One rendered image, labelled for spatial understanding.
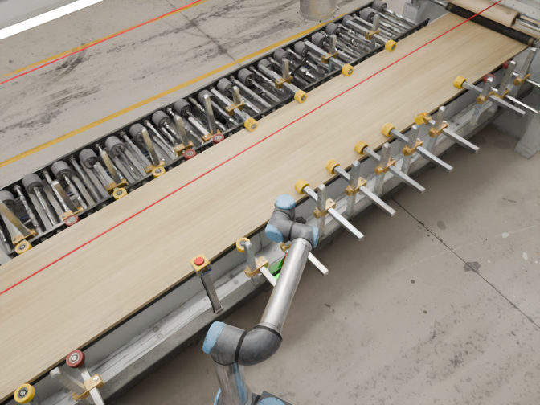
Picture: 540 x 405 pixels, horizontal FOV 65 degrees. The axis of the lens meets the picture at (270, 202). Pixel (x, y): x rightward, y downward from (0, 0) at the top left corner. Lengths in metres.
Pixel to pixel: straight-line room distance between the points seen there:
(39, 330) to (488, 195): 3.41
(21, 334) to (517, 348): 2.98
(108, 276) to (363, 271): 1.84
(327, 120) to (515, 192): 1.85
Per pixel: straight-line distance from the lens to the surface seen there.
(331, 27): 4.14
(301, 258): 1.75
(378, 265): 3.36
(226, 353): 1.56
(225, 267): 2.56
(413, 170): 3.03
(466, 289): 3.43
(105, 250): 2.58
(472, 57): 3.81
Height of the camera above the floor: 2.88
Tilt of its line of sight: 52 degrees down
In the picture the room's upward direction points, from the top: 6 degrees counter-clockwise
